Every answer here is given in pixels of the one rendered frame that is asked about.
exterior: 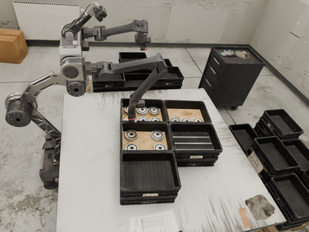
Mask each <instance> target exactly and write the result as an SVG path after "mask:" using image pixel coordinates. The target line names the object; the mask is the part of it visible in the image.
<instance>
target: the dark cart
mask: <svg viewBox="0 0 309 232"><path fill-rule="evenodd" d="M229 49H230V50H231V51H233V52H235V51H238V50H239V51H240V50H242V51H245V52H246V53H250V56H251V58H245V59H243V58H241V57H238V56H233V57H229V56H222V55H221V54H220V53H221V52H224V50H227V51H229ZM264 65H265V62H264V61H263V60H262V59H261V58H260V57H259V56H258V55H257V54H255V53H254V52H253V51H252V50H251V49H250V48H249V47H242V46H212V48H211V51H210V54H209V57H208V60H207V63H206V66H205V68H204V71H203V74H202V77H201V80H200V83H199V86H198V88H204V89H205V91H206V93H207V94H208V96H209V97H210V99H211V101H212V102H213V104H214V105H215V107H216V108H217V107H231V106H232V108H231V109H232V110H236V109H237V108H238V106H242V105H243V103H244V102H245V99H246V98H247V96H248V94H249V92H250V90H251V88H252V87H253V85H254V83H255V81H256V79H257V78H258V76H259V74H260V72H261V70H262V68H263V67H264Z"/></svg>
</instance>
